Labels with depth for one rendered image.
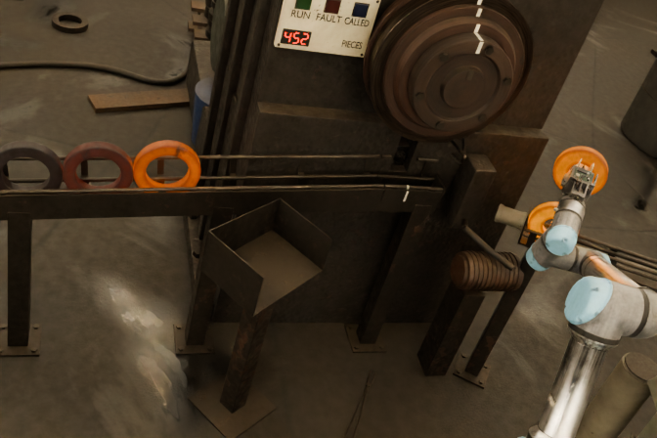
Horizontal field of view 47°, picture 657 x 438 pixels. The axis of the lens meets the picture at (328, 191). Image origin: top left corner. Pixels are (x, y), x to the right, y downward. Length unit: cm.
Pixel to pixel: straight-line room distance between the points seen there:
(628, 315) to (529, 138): 86
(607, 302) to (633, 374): 64
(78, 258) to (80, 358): 46
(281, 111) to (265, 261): 43
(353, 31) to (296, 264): 66
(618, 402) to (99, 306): 168
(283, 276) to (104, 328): 81
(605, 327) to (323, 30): 104
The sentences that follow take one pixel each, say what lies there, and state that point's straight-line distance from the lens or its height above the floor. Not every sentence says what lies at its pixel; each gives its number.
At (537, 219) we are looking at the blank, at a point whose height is 71.
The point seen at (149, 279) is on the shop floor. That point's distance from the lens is 284.
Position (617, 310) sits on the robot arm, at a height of 95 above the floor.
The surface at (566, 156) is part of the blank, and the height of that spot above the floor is 94.
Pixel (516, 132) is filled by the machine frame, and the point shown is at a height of 87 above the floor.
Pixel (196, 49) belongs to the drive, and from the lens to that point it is 380.
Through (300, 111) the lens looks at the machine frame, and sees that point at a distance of 222.
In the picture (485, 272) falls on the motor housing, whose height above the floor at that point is 51.
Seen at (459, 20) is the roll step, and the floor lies 128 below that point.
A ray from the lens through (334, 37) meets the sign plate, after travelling 214.
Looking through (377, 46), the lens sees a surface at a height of 115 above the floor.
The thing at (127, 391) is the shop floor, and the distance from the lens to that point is 251.
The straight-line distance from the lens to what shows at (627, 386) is 245.
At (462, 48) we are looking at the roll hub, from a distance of 202.
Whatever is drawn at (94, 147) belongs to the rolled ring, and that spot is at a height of 76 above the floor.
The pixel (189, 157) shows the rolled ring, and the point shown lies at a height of 75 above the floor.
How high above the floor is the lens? 198
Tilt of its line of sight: 35 degrees down
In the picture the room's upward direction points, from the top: 17 degrees clockwise
